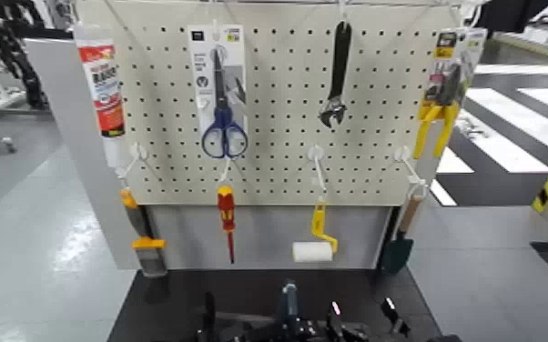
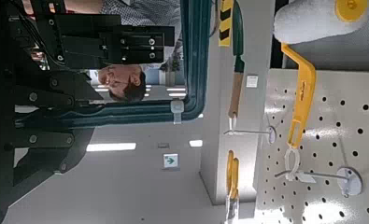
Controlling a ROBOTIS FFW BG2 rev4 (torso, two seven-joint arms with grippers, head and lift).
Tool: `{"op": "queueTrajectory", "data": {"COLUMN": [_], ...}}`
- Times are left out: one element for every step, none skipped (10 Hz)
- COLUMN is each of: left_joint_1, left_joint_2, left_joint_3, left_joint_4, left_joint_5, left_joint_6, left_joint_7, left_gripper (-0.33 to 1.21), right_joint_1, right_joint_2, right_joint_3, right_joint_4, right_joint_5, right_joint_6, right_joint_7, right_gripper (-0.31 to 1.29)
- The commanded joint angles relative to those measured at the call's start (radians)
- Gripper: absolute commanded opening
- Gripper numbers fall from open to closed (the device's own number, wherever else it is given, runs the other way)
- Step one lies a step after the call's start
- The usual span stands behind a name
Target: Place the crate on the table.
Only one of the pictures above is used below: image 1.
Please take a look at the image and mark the yellow handled paint roller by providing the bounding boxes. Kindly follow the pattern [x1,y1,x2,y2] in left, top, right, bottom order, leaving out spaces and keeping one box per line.
[291,200,340,264]

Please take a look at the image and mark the red yellow screwdriver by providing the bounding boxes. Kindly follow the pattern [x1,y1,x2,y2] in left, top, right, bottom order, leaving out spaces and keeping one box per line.
[216,185,237,265]

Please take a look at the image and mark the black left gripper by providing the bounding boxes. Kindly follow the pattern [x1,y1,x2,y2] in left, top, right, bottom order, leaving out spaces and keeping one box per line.
[195,281,325,342]

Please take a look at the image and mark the white pegboard hook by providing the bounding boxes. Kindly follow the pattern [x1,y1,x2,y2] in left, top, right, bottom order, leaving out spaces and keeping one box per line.
[307,145,329,202]
[218,156,237,188]
[394,145,431,199]
[115,142,150,187]

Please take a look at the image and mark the black cable chain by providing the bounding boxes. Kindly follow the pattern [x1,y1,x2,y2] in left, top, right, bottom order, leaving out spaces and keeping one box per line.
[0,0,48,110]

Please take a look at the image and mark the black adjustable wrench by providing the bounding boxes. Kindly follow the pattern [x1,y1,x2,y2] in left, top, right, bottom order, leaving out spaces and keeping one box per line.
[318,19,353,129]

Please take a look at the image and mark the blue scissors on card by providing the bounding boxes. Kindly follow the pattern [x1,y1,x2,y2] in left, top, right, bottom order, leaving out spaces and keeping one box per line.
[188,24,250,160]

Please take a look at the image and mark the white red sealant tube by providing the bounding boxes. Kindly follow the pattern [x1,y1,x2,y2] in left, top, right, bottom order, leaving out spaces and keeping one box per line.
[74,25,127,168]

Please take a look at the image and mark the yellow pliers on card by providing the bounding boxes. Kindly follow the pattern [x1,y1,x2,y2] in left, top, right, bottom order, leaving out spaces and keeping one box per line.
[412,27,488,160]

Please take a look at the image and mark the grey display stand panel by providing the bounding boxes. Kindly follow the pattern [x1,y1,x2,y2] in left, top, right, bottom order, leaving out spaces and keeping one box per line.
[24,37,440,271]

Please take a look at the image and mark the beige pegboard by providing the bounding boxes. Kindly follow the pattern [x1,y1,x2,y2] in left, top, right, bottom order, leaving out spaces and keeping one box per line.
[75,0,466,207]

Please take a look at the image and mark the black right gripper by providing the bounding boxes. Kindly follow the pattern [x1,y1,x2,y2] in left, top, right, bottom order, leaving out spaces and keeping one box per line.
[325,297,411,342]

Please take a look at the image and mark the yellow handled scraper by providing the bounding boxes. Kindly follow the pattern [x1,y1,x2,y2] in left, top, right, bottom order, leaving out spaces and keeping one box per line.
[119,188,169,278]

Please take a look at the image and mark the green trowel wooden handle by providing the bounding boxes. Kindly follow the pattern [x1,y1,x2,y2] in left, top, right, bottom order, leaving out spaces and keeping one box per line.
[381,193,423,276]

